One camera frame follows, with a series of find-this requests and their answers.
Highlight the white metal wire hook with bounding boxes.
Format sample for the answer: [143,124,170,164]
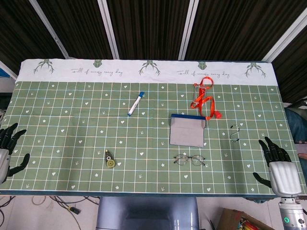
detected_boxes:
[193,83,207,106]

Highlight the bystander blue jeans leg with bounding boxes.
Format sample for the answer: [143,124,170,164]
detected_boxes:
[285,107,307,144]

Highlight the black-framed eyeglasses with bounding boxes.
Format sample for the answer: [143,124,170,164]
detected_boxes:
[173,154,207,167]

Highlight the green checked tablecloth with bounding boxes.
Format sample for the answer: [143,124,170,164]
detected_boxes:
[0,59,307,195]

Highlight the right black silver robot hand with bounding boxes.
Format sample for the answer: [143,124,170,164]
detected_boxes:
[253,136,302,197]

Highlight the brown cardboard box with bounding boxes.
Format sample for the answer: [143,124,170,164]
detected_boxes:
[217,207,268,230]

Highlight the metal S hook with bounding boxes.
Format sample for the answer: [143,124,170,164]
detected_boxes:
[229,124,241,142]

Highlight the grey blue glasses pouch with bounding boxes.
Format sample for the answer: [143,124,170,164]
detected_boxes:
[169,114,207,147]

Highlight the white aluminium partition post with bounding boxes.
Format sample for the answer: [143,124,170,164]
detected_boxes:
[30,0,69,59]
[97,0,120,60]
[177,0,200,60]
[262,9,307,62]

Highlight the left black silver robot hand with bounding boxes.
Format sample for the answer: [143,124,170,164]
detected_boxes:
[0,123,31,184]

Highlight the black floor cable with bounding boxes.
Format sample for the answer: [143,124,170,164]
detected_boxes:
[49,195,100,230]

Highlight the grey-blue robot torso base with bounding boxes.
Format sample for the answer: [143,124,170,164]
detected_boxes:
[95,196,200,230]

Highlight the white marker with blue cap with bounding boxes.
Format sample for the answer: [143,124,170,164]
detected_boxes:
[127,92,145,117]

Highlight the orange lanyard strap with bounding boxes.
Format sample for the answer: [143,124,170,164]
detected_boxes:
[190,78,218,120]

